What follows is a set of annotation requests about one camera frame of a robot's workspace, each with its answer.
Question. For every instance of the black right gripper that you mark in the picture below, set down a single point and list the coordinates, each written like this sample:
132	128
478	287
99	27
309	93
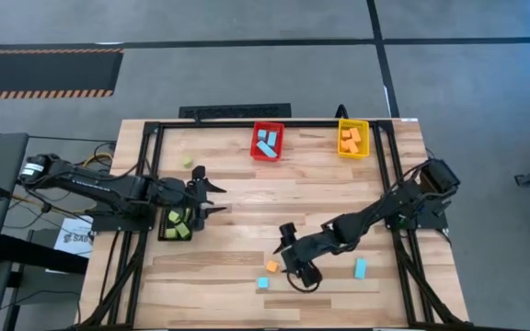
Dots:
302	253

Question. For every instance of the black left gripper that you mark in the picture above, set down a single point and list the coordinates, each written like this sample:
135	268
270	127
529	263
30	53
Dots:
187	193

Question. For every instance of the blue cube block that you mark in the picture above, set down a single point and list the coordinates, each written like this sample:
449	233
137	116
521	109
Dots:
263	282
261	134

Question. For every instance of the green cube block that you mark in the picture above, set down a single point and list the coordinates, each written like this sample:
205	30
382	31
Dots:
174	216
171	233

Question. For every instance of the small green block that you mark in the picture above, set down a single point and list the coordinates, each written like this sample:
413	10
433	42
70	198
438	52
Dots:
187	162

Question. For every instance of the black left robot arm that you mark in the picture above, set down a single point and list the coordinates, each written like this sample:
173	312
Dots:
104	186

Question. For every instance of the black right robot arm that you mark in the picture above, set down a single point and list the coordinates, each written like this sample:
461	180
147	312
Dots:
375	211

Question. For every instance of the black plastic basket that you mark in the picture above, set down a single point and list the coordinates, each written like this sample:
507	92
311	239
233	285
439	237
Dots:
161	225

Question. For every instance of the black perforated panel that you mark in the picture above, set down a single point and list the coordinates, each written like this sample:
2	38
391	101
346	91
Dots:
235	110

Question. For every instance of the red plastic basket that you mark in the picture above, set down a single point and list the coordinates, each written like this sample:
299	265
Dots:
269	125

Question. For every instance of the orange rectangular block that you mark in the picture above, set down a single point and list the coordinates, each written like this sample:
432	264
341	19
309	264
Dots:
355	134
352	147

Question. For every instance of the white printed paper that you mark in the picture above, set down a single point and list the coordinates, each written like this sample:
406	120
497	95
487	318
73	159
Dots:
69	243

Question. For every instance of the yellow plastic basket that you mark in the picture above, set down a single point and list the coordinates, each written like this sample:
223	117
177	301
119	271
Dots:
353	123

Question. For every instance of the black floor stand beam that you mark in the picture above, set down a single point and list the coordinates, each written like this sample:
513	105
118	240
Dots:
39	255

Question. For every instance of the black hazard-striped floor mat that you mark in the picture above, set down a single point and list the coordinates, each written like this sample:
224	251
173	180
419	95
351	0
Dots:
39	71

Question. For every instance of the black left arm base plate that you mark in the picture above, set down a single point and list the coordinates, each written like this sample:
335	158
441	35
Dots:
122	224

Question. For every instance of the black aluminium table frame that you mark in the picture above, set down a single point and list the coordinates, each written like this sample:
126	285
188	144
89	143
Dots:
269	124

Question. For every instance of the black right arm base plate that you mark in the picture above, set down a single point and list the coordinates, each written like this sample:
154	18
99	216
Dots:
433	221

